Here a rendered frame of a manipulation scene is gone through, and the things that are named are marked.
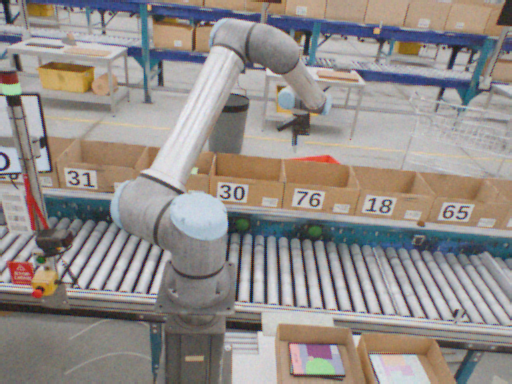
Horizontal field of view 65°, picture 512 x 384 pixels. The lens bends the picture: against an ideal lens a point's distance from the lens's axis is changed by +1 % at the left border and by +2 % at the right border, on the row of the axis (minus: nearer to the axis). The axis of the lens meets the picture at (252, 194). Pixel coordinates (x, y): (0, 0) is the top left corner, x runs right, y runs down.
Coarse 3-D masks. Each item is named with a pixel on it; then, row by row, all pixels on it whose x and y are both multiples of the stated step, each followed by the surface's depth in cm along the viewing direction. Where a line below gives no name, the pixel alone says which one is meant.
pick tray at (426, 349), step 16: (368, 336) 151; (384, 336) 151; (400, 336) 151; (416, 336) 151; (400, 352) 155; (416, 352) 155; (432, 352) 151; (368, 368) 139; (432, 368) 150; (448, 368) 140
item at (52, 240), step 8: (40, 232) 147; (48, 232) 146; (56, 232) 147; (64, 232) 147; (40, 240) 144; (48, 240) 144; (56, 240) 144; (64, 240) 145; (72, 240) 150; (48, 248) 148; (56, 248) 149; (48, 256) 149
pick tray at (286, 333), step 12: (288, 324) 150; (300, 324) 150; (276, 336) 150; (288, 336) 153; (300, 336) 153; (312, 336) 153; (324, 336) 153; (336, 336) 153; (348, 336) 152; (276, 348) 147; (288, 348) 152; (348, 348) 151; (276, 360) 145; (288, 360) 147; (348, 360) 150; (276, 372) 143; (288, 372) 143; (348, 372) 145; (360, 372) 137
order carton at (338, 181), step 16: (288, 160) 230; (288, 176) 235; (304, 176) 235; (320, 176) 235; (336, 176) 235; (352, 176) 222; (288, 192) 208; (336, 192) 207; (352, 192) 207; (288, 208) 213; (304, 208) 213; (352, 208) 212
